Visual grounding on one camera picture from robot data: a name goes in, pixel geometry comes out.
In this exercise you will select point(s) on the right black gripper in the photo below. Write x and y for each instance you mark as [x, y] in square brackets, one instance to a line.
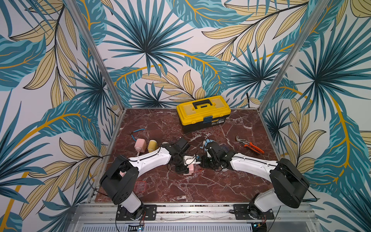
[206, 160]

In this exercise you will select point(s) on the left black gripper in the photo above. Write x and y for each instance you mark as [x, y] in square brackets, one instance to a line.
[182, 170]

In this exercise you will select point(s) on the pink pencil sharpener back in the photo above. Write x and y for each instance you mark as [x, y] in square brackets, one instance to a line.
[190, 170]

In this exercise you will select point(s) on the yellow pencil sharpener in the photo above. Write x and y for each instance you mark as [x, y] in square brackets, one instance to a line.
[152, 146]

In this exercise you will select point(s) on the pink pencil sharpener front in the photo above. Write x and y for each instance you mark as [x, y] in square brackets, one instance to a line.
[140, 146]

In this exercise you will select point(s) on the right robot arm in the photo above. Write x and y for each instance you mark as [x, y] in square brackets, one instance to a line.
[289, 184]

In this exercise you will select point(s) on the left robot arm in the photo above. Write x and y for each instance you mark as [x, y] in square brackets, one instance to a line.
[119, 180]

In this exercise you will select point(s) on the blue pencil sharpener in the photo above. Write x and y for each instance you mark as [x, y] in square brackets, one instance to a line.
[206, 142]

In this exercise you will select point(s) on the pink transparent tray left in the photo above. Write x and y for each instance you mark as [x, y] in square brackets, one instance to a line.
[140, 186]

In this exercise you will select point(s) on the yellow black toolbox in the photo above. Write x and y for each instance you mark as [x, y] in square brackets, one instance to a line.
[204, 113]

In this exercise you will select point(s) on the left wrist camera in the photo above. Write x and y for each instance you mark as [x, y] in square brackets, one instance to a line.
[193, 160]

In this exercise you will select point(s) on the orange handled pliers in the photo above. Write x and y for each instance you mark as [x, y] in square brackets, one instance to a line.
[249, 145]

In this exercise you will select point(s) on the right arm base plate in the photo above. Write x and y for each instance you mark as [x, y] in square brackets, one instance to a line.
[247, 212]

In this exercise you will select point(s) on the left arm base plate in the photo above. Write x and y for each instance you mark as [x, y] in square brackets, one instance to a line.
[146, 212]

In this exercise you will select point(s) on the aluminium front rail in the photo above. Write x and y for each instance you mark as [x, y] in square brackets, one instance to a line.
[192, 217]

